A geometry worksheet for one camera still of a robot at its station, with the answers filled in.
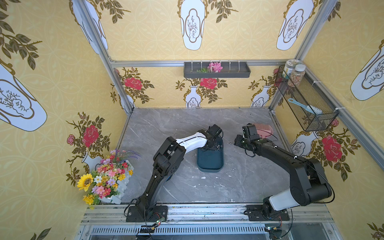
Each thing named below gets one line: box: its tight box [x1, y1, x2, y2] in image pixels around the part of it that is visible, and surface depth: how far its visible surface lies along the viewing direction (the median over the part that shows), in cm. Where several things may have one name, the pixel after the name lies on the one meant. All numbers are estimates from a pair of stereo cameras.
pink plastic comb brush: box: [253, 123, 274, 139], surface depth 108 cm
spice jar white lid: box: [287, 64, 306, 88], surface depth 82 cm
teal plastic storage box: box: [197, 137, 224, 173], surface depth 92 cm
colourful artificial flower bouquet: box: [76, 149, 141, 210], surface depth 72 cm
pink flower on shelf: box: [207, 62, 223, 73], surface depth 90 cm
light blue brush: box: [288, 98, 323, 115], surface depth 75 cm
